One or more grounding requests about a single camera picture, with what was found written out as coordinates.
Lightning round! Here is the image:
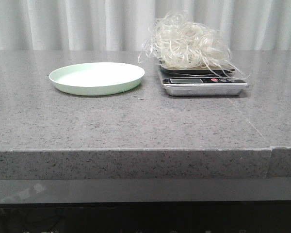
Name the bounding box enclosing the silver black kitchen scale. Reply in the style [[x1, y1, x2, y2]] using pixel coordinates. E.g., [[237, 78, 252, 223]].
[[158, 61, 249, 97]]

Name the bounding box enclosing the light green round plate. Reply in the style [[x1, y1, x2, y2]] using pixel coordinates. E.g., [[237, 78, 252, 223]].
[[49, 62, 145, 96]]

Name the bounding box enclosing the white pleated curtain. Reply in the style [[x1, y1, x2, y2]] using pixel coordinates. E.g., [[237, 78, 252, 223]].
[[0, 0, 291, 50]]

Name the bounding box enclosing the white vermicelli noodle bundle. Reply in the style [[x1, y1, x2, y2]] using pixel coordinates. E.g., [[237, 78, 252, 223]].
[[138, 11, 250, 79]]

